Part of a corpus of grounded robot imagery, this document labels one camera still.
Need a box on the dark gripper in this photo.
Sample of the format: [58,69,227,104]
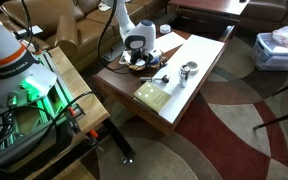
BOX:
[129,48,164,71]

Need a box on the live-edge wooden plate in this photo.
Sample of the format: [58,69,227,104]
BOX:
[125,54,168,73]

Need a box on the small black knob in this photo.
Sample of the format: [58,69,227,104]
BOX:
[152,74,171,84]

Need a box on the brown wooden coffee table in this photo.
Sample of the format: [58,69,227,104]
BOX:
[93,23,237,136]

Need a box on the green booklet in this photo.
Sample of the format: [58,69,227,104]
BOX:
[132,81,173,114]

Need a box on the grey flat board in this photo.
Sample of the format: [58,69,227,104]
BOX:
[101,40,128,63]

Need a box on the small white paper sheet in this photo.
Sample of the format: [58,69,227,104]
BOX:
[153,31,187,54]

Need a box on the white round puck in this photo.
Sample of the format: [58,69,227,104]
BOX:
[159,24,172,35]

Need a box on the white tape roll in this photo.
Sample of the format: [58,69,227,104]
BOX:
[186,61,200,75]

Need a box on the large white paper sheet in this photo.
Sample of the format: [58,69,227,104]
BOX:
[157,34,226,125]

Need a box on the light wooden bench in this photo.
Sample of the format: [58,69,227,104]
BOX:
[3,46,111,180]

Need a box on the black clamp orange tip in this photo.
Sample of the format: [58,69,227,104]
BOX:
[67,106,82,133]
[83,128,104,152]

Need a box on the raised coffee table top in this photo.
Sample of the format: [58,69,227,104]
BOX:
[168,0,252,20]

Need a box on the brown leather sofa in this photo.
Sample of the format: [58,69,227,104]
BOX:
[0,0,169,73]
[239,0,288,33]

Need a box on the black and white flat device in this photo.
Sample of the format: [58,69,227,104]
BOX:
[12,25,44,40]

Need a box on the patterned area rug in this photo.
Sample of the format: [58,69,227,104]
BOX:
[83,19,288,180]

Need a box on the clear plastic storage bin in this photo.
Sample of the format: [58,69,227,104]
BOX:
[251,32,288,72]

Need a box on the blue tape ring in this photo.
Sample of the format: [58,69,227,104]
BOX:
[151,55,162,66]

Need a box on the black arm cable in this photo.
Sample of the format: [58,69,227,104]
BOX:
[97,0,133,75]

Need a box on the black metal stand frame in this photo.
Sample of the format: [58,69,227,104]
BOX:
[3,117,137,180]

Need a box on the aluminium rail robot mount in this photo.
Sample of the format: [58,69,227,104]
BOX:
[0,49,87,168]

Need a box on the black bench cable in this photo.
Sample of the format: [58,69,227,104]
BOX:
[0,91,102,161]

